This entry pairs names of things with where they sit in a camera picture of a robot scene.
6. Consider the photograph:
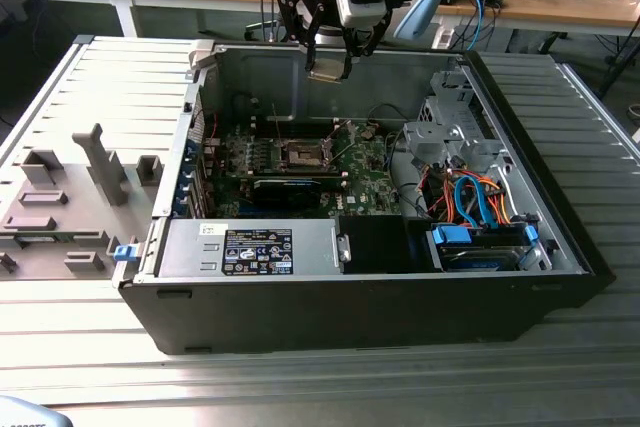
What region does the grey rounded device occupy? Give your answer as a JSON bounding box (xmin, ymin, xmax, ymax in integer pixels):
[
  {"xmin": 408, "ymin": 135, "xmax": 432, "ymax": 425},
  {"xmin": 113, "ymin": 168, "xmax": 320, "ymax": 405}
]
[{"xmin": 0, "ymin": 394, "xmax": 69, "ymax": 427}]

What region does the grey parts rack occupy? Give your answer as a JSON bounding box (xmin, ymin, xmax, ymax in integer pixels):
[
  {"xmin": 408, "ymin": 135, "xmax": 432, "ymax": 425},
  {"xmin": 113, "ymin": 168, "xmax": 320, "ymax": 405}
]
[{"xmin": 0, "ymin": 121, "xmax": 169, "ymax": 282}]

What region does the hard disk blue carrier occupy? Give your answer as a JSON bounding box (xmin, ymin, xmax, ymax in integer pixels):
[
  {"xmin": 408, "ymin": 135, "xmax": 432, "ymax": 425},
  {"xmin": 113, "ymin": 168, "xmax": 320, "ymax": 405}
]
[{"xmin": 427, "ymin": 223, "xmax": 540, "ymax": 273}]

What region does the blue data wire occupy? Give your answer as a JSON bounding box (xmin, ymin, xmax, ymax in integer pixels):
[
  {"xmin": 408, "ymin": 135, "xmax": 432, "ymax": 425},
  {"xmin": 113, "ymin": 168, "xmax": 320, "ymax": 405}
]
[{"xmin": 452, "ymin": 174, "xmax": 495, "ymax": 231}]

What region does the green motherboard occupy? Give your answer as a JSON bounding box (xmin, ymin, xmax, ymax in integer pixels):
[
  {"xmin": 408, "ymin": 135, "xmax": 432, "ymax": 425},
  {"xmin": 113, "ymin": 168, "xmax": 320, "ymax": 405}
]
[{"xmin": 199, "ymin": 119, "xmax": 406, "ymax": 221}]

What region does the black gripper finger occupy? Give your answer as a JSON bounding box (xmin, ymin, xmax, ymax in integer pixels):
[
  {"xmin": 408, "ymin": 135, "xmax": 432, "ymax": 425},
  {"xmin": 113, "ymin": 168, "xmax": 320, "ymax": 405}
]
[
  {"xmin": 341, "ymin": 11, "xmax": 394, "ymax": 81},
  {"xmin": 277, "ymin": 0, "xmax": 324, "ymax": 73}
]

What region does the CPU socket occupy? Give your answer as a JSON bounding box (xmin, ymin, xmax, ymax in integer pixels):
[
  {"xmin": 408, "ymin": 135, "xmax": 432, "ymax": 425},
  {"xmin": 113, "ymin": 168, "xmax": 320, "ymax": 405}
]
[{"xmin": 279, "ymin": 138, "xmax": 329, "ymax": 171}]

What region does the metal disk bay cage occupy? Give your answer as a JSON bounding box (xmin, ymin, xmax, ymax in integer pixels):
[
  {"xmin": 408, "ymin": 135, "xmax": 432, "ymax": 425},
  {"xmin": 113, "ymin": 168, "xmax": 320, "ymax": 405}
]
[{"xmin": 402, "ymin": 69, "xmax": 507, "ymax": 174}]

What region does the metal socket cover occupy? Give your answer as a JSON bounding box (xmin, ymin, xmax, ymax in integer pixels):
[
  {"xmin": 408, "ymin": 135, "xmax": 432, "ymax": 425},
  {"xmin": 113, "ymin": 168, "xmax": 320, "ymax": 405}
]
[{"xmin": 321, "ymin": 119, "xmax": 359, "ymax": 169}]

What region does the black PC case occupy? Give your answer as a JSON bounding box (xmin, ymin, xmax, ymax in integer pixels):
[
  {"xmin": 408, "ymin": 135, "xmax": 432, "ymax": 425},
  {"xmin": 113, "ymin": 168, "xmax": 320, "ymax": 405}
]
[{"xmin": 115, "ymin": 39, "xmax": 616, "ymax": 356}]

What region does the silver metal latch bracket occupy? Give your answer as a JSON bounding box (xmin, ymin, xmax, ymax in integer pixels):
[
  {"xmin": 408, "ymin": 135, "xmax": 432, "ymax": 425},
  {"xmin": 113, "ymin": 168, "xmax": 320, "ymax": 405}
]
[{"xmin": 334, "ymin": 230, "xmax": 354, "ymax": 264}]

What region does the orange wire bundle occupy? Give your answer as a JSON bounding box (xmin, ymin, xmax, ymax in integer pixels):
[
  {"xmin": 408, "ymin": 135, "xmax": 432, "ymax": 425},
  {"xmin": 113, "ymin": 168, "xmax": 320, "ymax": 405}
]
[{"xmin": 422, "ymin": 171, "xmax": 517, "ymax": 226}]

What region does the silver power supply unit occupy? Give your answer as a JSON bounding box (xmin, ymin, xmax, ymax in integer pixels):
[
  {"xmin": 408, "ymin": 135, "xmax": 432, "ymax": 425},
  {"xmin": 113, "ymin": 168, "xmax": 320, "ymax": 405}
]
[{"xmin": 155, "ymin": 219, "xmax": 347, "ymax": 279}]

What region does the white plug box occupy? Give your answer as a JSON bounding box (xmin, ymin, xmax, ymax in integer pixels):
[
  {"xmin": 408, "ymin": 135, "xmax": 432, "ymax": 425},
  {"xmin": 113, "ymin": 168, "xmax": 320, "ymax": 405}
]
[{"xmin": 432, "ymin": 25, "xmax": 457, "ymax": 51}]

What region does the metal locking lever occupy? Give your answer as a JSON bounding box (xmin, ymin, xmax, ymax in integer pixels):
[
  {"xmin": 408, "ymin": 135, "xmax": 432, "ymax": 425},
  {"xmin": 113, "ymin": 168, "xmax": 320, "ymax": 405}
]
[{"xmin": 272, "ymin": 101, "xmax": 285, "ymax": 148}]

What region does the silver CPU chip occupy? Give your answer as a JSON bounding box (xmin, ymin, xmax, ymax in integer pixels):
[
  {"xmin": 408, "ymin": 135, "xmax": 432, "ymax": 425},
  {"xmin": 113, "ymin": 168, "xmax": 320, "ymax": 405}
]
[{"xmin": 306, "ymin": 56, "xmax": 347, "ymax": 85}]

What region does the black graphics card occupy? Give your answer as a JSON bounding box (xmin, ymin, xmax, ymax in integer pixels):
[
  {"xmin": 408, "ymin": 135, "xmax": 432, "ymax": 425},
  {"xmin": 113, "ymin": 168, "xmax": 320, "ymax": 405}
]
[{"xmin": 249, "ymin": 176, "xmax": 324, "ymax": 211}]

